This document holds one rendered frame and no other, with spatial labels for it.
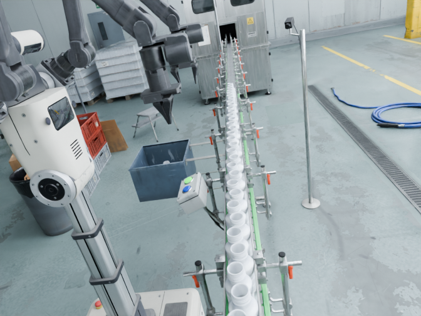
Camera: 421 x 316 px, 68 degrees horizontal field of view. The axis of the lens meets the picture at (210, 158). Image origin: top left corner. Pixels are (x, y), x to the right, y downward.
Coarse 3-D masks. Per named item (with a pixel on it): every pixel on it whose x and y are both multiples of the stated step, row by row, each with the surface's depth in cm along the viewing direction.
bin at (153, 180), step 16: (160, 144) 198; (176, 144) 198; (192, 144) 192; (144, 160) 199; (160, 160) 203; (176, 160) 203; (192, 160) 173; (144, 176) 174; (160, 176) 174; (176, 176) 173; (144, 192) 179; (160, 192) 178; (176, 192) 178
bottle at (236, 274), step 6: (234, 264) 68; (240, 264) 68; (228, 270) 67; (234, 270) 69; (240, 270) 69; (228, 276) 67; (234, 276) 66; (240, 276) 66; (246, 276) 69; (228, 282) 68; (234, 282) 66; (240, 282) 66; (246, 282) 67; (228, 288) 68; (252, 288) 69; (228, 294) 68; (252, 294) 69; (228, 300) 70
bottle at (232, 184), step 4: (232, 180) 100; (236, 180) 99; (228, 184) 98; (232, 184) 101; (236, 184) 97; (228, 188) 98; (232, 188) 98; (236, 188) 98; (228, 192) 99; (228, 196) 99; (228, 200) 99
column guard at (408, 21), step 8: (408, 0) 768; (416, 0) 747; (408, 8) 773; (416, 8) 754; (408, 16) 778; (416, 16) 763; (408, 24) 783; (416, 24) 770; (408, 32) 788; (416, 32) 777
